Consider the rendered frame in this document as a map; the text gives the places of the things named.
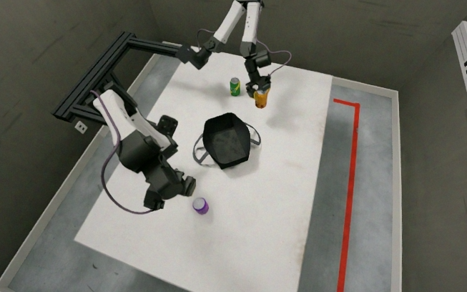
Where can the green and yellow soda can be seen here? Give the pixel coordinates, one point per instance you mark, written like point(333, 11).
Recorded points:
point(234, 86)

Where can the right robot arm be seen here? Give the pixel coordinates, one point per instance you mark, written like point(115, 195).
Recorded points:
point(139, 143)

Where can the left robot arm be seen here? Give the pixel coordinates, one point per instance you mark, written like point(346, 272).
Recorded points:
point(217, 42)

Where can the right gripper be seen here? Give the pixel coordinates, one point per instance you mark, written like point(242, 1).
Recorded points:
point(189, 183)

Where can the purple drink can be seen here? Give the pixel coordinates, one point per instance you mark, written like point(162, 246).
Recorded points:
point(200, 205)

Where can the yellow drink can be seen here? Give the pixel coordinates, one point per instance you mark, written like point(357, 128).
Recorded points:
point(261, 101)

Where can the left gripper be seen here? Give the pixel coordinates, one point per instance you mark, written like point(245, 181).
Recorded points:
point(251, 91)

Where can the black tote bag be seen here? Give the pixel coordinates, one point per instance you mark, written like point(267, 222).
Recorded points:
point(223, 122)

